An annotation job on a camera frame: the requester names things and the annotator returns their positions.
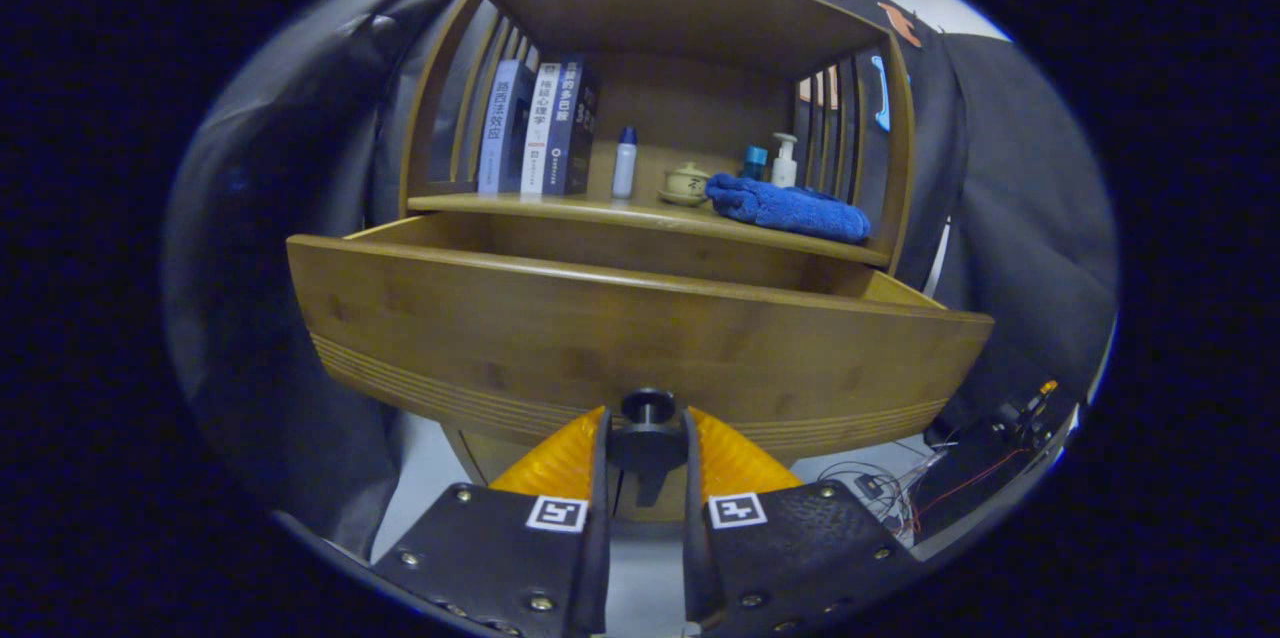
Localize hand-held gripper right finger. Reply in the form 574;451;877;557
683;405;926;634

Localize tangle of thin cables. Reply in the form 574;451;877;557
820;448;951;549

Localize white book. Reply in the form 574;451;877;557
520;63;561;197

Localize wooden cabinet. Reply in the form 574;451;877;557
400;0;916;524

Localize light blue book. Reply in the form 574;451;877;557
476;59;536;196

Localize folded blue towel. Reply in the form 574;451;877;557
705;172;871;245

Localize white bottle with blue cap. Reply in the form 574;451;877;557
611;126;639;200

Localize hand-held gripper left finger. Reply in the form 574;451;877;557
370;405;613;638

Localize dark blue book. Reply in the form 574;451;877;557
542;55;601;197

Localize black device with orange tip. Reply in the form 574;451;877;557
925;378;1063;539

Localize black backdrop cloth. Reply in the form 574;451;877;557
160;0;1119;559

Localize wooden countertop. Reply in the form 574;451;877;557
408;143;891;269

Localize beige lidded tea cup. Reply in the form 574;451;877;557
658;161;713;208

